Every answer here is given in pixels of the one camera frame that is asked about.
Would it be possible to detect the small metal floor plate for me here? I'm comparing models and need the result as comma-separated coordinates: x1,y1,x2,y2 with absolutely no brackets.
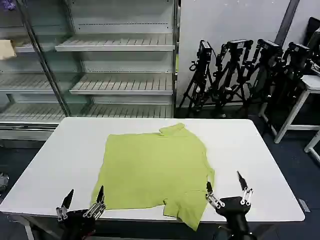
298,198,311,213

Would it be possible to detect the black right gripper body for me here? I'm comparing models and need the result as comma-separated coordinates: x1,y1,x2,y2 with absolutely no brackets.
215,196,251,236

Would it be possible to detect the glass-fronted metal shelf cabinet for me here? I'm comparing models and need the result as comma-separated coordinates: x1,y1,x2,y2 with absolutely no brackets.
0,0,76,148

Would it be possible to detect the black tripod with camera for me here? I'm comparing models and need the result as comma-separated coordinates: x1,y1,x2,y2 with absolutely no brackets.
264,41,314,136
178,39,216,118
239,38,285,118
212,38,254,119

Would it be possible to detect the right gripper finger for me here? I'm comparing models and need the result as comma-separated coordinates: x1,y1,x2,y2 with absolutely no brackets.
236,170,254,206
205,181,226,210

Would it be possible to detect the black monitor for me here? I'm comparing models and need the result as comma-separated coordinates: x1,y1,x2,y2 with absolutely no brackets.
306,16,320,54

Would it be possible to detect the beige cardboard box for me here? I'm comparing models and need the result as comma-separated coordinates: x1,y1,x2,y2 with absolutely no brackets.
0,39,18,61

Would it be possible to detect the grey slanted wall pipe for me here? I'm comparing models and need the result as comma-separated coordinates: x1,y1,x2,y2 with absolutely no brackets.
275,0,302,49

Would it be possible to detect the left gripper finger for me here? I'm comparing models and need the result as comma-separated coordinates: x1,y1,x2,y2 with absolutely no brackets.
56,188,75,223
83,185,107,221

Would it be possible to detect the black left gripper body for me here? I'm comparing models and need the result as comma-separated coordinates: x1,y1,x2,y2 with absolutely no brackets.
59,209,97,240

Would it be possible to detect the small white side table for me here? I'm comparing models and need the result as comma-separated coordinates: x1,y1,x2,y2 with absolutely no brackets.
258,73,320,145

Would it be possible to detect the white table leg frame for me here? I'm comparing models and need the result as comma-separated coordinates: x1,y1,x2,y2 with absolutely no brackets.
303,129,320,164

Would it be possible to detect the grey bundle on floor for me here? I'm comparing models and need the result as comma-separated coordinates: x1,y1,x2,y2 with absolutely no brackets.
0,171,11,199

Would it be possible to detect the open grey shelf cabinet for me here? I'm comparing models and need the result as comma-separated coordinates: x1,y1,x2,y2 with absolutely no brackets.
54,0,179,121

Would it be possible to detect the purple packet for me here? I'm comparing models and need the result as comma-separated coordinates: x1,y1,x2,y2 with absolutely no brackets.
0,0,19,12

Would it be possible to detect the grey work table leg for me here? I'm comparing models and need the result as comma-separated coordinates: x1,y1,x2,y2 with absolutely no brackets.
7,213,36,240

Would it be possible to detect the lime green t-shirt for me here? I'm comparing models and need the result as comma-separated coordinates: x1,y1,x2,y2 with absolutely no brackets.
90,122,216,232

